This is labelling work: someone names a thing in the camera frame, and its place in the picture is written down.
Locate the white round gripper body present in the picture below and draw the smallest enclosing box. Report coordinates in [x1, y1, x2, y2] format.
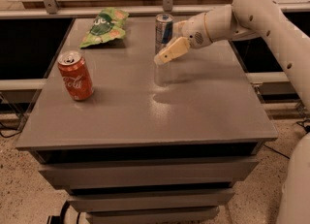
[182, 13, 212, 48]

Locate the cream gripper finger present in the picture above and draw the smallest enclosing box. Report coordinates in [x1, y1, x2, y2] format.
[154, 37, 190, 65]
[172, 20, 187, 37]

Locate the redbull can silver blue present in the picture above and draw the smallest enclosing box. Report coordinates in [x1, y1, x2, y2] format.
[155, 14, 173, 53]

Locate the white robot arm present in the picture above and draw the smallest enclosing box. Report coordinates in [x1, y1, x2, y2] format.
[154, 0, 310, 224]

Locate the red coca cola can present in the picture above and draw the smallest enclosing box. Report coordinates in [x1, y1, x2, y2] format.
[57, 50, 93, 101]

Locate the green snack bag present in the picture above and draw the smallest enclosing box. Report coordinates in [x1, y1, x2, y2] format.
[79, 7, 129, 48]

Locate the grey drawer cabinet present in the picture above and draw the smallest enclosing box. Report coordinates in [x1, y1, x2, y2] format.
[16, 17, 277, 224]

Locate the black cable on floor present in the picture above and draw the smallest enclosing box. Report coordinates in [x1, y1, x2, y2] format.
[263, 144, 292, 160]

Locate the black cable left floor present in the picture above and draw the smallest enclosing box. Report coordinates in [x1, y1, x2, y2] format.
[0, 120, 23, 139]

